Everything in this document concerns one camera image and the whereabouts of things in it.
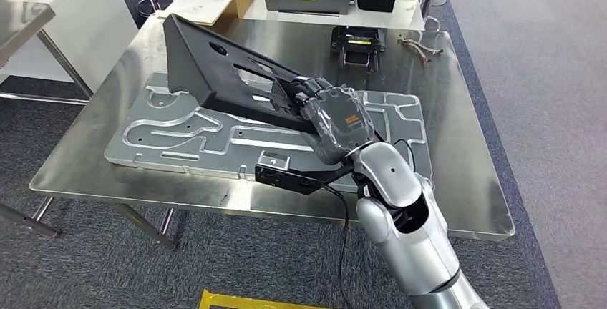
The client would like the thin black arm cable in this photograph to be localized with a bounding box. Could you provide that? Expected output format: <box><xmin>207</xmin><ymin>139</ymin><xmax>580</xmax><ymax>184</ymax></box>
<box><xmin>393</xmin><ymin>138</ymin><xmax>417</xmax><ymax>172</ymax></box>

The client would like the black plastic slotted part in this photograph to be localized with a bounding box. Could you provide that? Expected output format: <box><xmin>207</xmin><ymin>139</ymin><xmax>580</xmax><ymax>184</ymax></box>
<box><xmin>162</xmin><ymin>14</ymin><xmax>319</xmax><ymax>134</ymax></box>

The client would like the thick black camera cable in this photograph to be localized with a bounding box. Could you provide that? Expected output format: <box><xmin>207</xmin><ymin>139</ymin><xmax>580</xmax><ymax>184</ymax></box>
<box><xmin>322</xmin><ymin>184</ymin><xmax>354</xmax><ymax>309</ymax></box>

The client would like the white flat sheet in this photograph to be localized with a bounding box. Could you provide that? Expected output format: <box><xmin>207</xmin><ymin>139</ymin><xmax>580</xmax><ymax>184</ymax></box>
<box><xmin>156</xmin><ymin>0</ymin><xmax>234</xmax><ymax>27</ymax></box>

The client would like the black clamp fixture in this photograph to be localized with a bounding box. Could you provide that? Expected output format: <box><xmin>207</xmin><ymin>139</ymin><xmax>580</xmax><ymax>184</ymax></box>
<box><xmin>330</xmin><ymin>26</ymin><xmax>386</xmax><ymax>73</ymax></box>

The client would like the stainless steel workbench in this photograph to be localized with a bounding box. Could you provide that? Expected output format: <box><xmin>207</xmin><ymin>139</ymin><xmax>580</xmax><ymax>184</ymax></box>
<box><xmin>29</xmin><ymin>15</ymin><xmax>516</xmax><ymax>251</ymax></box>

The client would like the translucent white plastic bottle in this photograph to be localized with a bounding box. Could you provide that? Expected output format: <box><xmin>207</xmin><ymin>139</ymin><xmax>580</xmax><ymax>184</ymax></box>
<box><xmin>391</xmin><ymin>0</ymin><xmax>423</xmax><ymax>31</ymax></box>

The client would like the yellow floor tape square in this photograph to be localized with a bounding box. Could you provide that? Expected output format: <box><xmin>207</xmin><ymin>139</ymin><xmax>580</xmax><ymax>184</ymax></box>
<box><xmin>198</xmin><ymin>289</ymin><xmax>333</xmax><ymax>309</ymax></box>

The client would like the grey machined metal plate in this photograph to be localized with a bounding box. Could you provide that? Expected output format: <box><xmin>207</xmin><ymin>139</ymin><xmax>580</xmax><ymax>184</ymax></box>
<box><xmin>103</xmin><ymin>72</ymin><xmax>433</xmax><ymax>193</ymax></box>

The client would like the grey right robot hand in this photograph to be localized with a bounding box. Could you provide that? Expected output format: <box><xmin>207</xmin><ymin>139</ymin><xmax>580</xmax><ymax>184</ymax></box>
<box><xmin>290</xmin><ymin>77</ymin><xmax>376</xmax><ymax>166</ymax></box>

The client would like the small stainless steel table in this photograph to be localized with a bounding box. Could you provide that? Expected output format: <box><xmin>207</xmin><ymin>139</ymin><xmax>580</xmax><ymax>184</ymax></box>
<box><xmin>0</xmin><ymin>0</ymin><xmax>94</xmax><ymax>240</ymax></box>

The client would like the black camera mounting bracket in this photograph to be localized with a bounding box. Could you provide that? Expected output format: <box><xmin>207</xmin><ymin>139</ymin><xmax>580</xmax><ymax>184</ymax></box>
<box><xmin>254</xmin><ymin>162</ymin><xmax>356</xmax><ymax>195</ymax></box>

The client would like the white cabinet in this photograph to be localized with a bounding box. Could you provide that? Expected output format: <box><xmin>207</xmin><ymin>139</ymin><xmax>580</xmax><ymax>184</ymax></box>
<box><xmin>0</xmin><ymin>0</ymin><xmax>140</xmax><ymax>94</ymax></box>

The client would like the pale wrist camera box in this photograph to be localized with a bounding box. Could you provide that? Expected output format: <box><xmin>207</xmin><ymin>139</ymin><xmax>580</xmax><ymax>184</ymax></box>
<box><xmin>258</xmin><ymin>150</ymin><xmax>291</xmax><ymax>171</ymax></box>

